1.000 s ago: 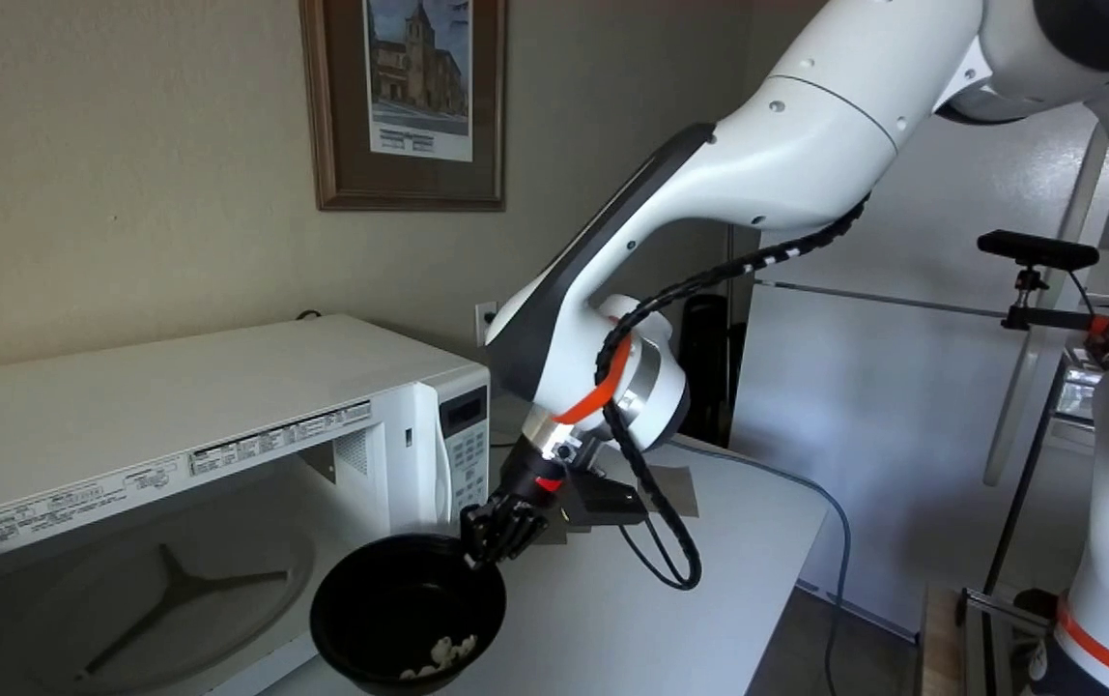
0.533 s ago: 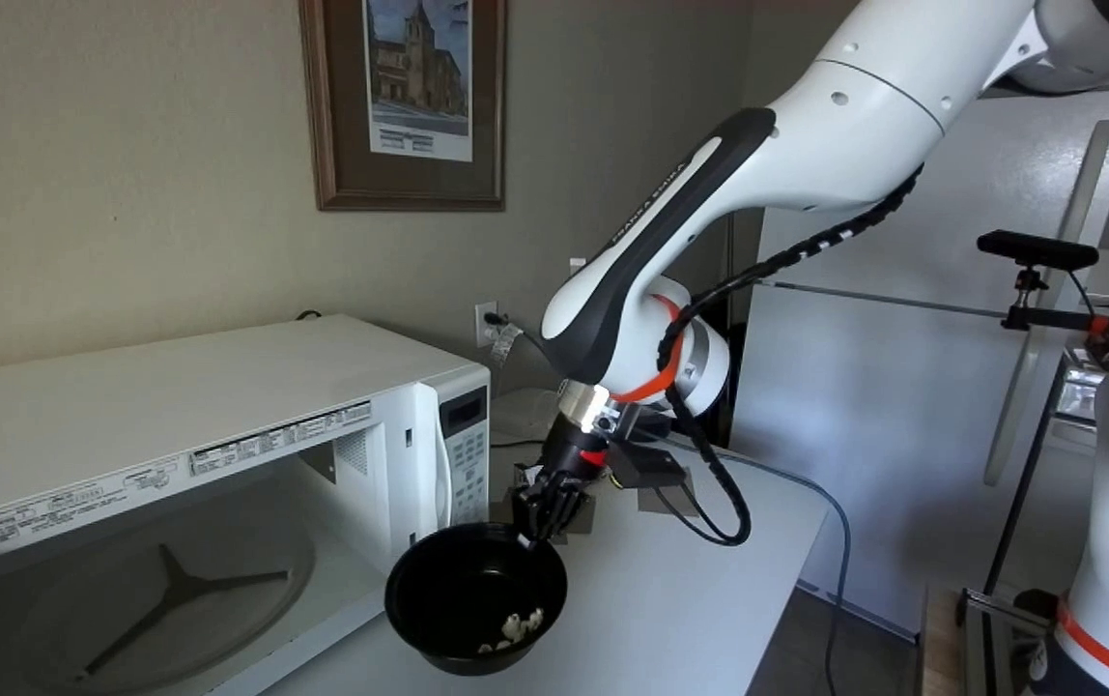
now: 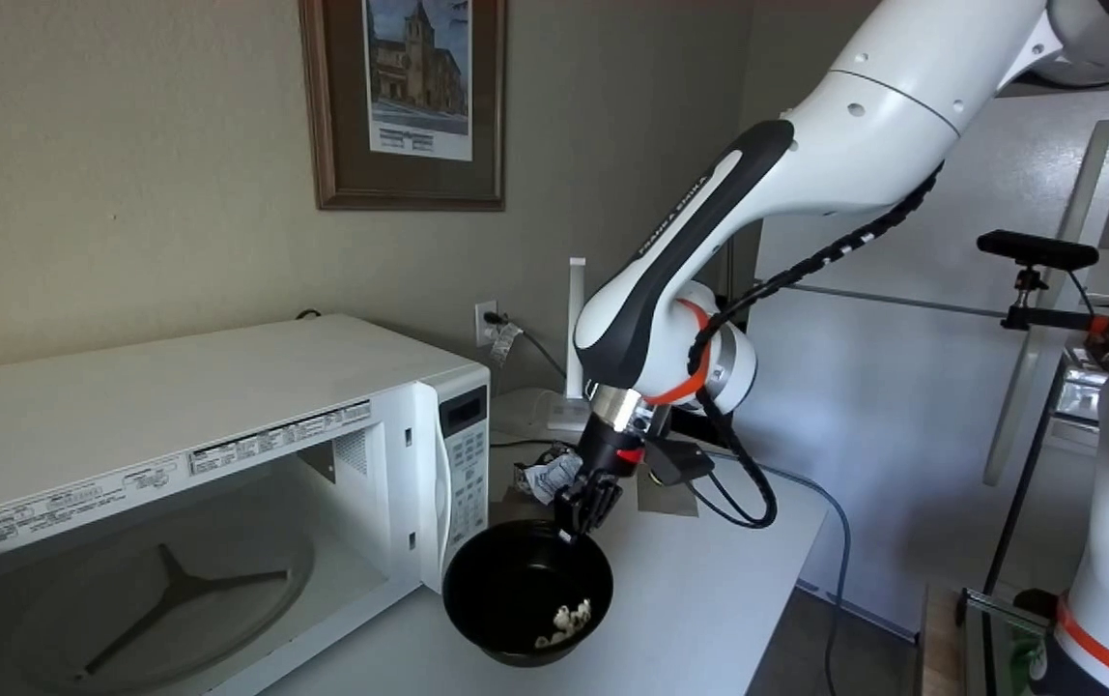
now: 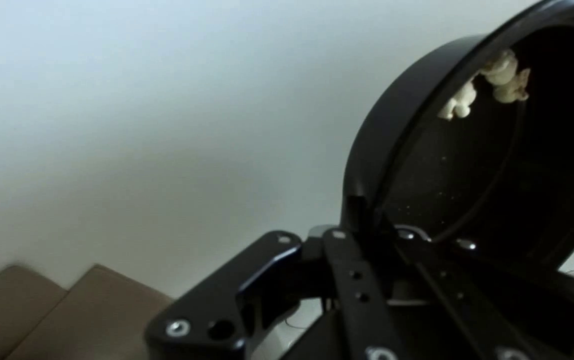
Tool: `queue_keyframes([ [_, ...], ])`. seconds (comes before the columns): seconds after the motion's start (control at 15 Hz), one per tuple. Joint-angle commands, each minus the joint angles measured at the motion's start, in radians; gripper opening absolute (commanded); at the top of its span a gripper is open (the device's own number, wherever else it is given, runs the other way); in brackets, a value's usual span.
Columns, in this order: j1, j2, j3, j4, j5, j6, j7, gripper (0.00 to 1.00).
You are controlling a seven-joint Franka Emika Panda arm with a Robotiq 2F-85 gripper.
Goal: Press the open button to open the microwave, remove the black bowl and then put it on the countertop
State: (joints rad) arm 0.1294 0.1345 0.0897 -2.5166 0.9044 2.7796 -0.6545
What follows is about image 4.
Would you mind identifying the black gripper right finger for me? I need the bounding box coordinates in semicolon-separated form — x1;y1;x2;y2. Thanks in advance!
391;226;574;360

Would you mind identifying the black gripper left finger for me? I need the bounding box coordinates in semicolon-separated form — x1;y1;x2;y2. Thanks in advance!
143;226;414;360

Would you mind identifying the black bowl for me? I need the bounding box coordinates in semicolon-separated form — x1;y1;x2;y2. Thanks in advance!
340;0;574;282

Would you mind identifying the white popcorn piece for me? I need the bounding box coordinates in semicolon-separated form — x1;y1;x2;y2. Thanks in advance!
436;83;480;123
480;48;533;106

